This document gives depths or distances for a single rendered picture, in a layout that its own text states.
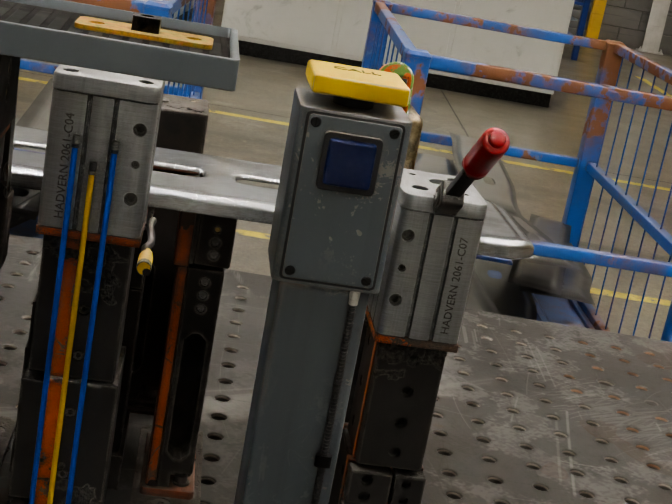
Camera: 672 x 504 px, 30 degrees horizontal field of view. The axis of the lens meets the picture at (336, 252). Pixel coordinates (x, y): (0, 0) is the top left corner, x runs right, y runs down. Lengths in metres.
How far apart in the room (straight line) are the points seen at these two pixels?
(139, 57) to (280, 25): 8.17
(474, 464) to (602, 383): 0.40
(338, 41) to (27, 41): 8.20
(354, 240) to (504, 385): 0.87
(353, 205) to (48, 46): 0.21
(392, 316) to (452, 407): 0.56
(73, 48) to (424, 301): 0.38
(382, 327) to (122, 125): 0.25
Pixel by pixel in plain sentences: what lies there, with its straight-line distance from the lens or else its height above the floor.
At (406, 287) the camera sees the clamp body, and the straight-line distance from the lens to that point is 0.96.
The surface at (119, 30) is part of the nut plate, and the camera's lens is 0.78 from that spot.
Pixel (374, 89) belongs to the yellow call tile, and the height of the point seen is 1.16.
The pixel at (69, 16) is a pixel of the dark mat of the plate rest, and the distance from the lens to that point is 0.83.
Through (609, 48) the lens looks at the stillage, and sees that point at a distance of 4.04.
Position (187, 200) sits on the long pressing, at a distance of 1.05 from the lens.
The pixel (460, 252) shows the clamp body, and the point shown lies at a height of 1.02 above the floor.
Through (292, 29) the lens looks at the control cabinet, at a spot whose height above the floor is 0.24.
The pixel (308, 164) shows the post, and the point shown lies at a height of 1.11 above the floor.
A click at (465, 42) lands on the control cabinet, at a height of 0.36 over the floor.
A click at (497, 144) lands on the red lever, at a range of 0.82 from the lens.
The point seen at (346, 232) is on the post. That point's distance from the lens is 0.78.
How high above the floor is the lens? 1.27
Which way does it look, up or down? 16 degrees down
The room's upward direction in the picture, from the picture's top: 10 degrees clockwise
